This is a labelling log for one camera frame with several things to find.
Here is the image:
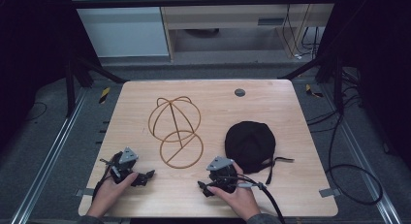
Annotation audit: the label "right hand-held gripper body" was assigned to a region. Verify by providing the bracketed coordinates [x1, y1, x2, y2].
[205, 155, 240, 195]

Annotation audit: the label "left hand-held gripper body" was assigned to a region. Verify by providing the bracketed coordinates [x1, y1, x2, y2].
[100, 146, 143, 186]

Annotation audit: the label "black cap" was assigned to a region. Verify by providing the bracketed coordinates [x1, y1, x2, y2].
[224, 120, 296, 186]

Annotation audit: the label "gold wire hat stand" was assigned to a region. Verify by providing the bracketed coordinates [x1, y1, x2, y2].
[147, 95, 205, 170]

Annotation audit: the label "person's right hand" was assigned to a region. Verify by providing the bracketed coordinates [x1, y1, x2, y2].
[205, 161, 262, 222]

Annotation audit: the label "person's left hand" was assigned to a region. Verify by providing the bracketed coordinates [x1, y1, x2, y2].
[86, 172, 141, 219]

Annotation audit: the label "black stand legs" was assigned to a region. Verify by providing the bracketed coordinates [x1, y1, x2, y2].
[63, 53, 129, 119]
[276, 53, 346, 113]

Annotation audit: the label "white cabinet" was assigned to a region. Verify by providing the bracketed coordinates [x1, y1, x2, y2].
[67, 0, 171, 59]

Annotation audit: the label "black curtain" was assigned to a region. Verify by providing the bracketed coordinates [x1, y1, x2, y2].
[318, 0, 411, 170]
[0, 0, 103, 154]

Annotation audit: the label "black horizontal bar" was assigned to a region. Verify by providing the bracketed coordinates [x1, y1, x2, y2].
[71, 0, 339, 10]

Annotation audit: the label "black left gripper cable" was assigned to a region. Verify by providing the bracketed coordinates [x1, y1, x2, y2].
[91, 172, 114, 203]

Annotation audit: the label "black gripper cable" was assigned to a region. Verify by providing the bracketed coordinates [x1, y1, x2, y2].
[91, 172, 114, 203]
[222, 174, 287, 224]

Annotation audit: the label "grey table bracket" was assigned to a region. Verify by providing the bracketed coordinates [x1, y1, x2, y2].
[75, 187, 95, 198]
[318, 187, 342, 199]

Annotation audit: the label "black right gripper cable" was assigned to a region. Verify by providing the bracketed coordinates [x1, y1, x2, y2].
[222, 174, 287, 224]

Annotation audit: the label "yellow-handled tool on floor left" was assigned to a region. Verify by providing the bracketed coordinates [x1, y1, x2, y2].
[98, 86, 111, 105]

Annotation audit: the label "yellow-handled tool on floor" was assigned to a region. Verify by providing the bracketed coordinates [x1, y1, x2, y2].
[98, 86, 111, 105]
[304, 83, 324, 99]

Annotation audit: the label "aluminium floor rail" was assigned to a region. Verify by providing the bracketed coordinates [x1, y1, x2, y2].
[321, 83, 403, 224]
[9, 87, 89, 224]

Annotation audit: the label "thin black floor cable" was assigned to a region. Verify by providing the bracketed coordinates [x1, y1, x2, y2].
[23, 101, 48, 123]

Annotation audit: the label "yellow-handled tool on floor right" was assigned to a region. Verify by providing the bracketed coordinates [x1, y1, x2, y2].
[304, 83, 324, 99]

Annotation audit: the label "black floor cable loop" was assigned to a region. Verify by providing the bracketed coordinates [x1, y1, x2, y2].
[305, 111, 385, 207]

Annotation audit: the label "hanging desk cables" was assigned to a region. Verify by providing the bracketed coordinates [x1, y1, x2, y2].
[281, 0, 322, 61]

